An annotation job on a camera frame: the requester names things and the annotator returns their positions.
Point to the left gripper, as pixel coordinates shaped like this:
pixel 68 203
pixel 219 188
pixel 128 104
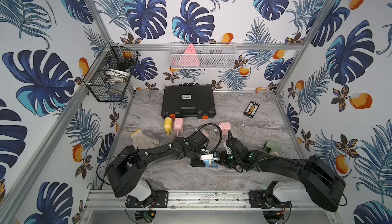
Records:
pixel 198 162

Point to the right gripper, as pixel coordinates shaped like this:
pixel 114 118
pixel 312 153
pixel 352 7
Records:
pixel 221 159

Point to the yellow pencil sharpener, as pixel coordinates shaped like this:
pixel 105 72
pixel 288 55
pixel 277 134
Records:
pixel 168 125

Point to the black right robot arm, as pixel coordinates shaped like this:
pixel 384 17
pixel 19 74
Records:
pixel 323 185

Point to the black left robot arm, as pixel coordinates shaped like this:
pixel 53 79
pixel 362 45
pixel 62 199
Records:
pixel 126 169

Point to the white work glove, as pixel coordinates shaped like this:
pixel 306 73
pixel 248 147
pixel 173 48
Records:
pixel 142 141

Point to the black plastic tool case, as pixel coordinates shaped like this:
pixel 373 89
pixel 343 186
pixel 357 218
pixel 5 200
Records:
pixel 188 102

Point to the pink triangular object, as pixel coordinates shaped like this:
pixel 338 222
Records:
pixel 189 58

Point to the aluminium front rail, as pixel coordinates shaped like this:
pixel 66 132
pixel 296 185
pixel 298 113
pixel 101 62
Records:
pixel 177 200

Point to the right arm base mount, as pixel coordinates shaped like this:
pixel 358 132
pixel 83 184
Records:
pixel 265 199

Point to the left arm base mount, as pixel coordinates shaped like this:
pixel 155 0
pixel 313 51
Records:
pixel 144 196

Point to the white wire mesh basket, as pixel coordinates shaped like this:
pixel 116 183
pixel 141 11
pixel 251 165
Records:
pixel 211 55

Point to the black wire basket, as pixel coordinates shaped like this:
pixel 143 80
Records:
pixel 109 77

